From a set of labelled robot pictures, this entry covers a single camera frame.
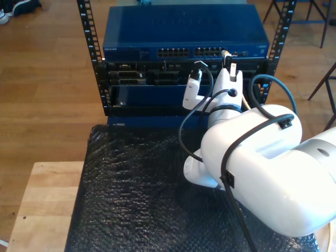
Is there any black rack shelf tray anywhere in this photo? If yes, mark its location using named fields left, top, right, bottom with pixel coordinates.
left=109, top=83, right=263, bottom=118

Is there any dark sneaker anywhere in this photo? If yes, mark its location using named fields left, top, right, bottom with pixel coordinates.
left=12, top=0, right=43, bottom=17

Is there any dark metal chair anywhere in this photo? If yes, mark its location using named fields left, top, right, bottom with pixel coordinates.
left=307, top=61, right=336, bottom=132

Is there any black rack server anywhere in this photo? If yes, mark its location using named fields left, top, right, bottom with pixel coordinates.
left=104, top=60, right=268, bottom=87

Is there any yellow network cable clear plug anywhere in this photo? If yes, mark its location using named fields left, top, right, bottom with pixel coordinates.
left=221, top=48, right=332, bottom=252

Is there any blue flat panel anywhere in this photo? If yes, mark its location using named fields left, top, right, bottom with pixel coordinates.
left=107, top=115, right=211, bottom=129

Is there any black bubble wrap mat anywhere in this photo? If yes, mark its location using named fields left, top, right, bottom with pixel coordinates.
left=64, top=123, right=320, bottom=252

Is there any thin black cable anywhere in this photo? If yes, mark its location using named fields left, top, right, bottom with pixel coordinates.
left=195, top=88, right=238, bottom=132

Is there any white sneaker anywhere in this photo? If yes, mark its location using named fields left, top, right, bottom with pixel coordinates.
left=0, top=9, right=10, bottom=26

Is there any blue network switch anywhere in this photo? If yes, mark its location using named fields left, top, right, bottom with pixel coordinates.
left=102, top=4, right=270, bottom=61

